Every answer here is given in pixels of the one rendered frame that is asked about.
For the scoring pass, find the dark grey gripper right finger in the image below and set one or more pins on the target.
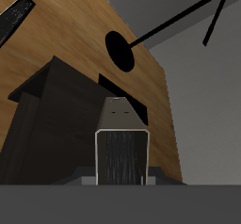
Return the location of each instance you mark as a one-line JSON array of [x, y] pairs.
[[159, 174]]

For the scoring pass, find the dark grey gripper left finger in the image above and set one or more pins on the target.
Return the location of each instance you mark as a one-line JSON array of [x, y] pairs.
[[79, 173]]

